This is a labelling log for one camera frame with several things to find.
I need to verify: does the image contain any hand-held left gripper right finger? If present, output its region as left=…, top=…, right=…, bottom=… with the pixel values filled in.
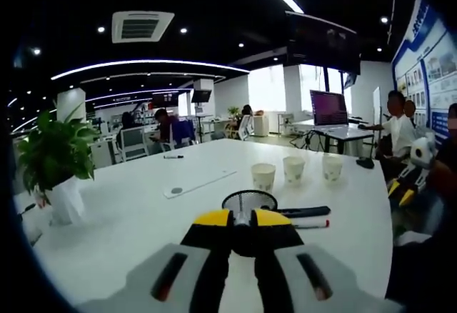
left=249, top=208, right=404, bottom=313

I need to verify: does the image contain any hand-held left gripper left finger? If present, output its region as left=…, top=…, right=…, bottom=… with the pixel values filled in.
left=76, top=208, right=235, bottom=313

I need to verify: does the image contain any red whiteboard marker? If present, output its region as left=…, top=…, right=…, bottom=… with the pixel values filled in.
left=289, top=219, right=331, bottom=229

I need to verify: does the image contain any white paper cup green print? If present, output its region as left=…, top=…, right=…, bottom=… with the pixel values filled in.
left=251, top=162, right=277, bottom=194
left=322, top=154, right=344, bottom=186
left=283, top=155, right=307, bottom=188

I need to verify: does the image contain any black remote control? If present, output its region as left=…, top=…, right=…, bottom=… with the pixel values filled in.
left=276, top=205, right=332, bottom=219

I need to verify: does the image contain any black mesh pen holder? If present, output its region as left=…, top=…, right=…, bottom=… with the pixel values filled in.
left=221, top=189, right=278, bottom=259

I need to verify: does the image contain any black pen-like tool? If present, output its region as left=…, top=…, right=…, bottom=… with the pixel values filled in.
left=16, top=202, right=37, bottom=218

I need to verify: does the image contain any white standing panel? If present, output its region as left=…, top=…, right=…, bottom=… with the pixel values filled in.
left=372, top=86, right=381, bottom=125

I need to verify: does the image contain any operator in dark clothes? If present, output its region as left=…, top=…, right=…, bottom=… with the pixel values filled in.
left=385, top=184, right=457, bottom=313

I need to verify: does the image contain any purple screen monitor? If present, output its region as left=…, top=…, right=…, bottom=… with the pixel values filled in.
left=309, top=89, right=349, bottom=127

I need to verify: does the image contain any grey office chair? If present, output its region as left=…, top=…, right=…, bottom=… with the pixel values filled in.
left=119, top=126, right=149, bottom=162

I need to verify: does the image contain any large hanging black screen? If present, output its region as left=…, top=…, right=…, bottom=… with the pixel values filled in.
left=285, top=10, right=361, bottom=74

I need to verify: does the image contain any green potted plant white pot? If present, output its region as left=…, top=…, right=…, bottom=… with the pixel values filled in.
left=16, top=101, right=101, bottom=227

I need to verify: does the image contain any small hanging black monitor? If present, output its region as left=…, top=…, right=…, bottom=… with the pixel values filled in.
left=191, top=89, right=213, bottom=104

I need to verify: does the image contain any curved ceiling light strip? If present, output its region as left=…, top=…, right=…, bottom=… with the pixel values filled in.
left=49, top=59, right=251, bottom=81

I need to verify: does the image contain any ceiling air conditioner vent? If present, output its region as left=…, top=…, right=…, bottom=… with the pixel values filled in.
left=111, top=10, right=176, bottom=44

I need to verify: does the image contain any white desk black frame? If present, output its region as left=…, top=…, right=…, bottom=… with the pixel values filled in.
left=288, top=118, right=376, bottom=157

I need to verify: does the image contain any blue white wall poster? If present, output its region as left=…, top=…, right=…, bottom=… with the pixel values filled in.
left=391, top=0, right=457, bottom=148

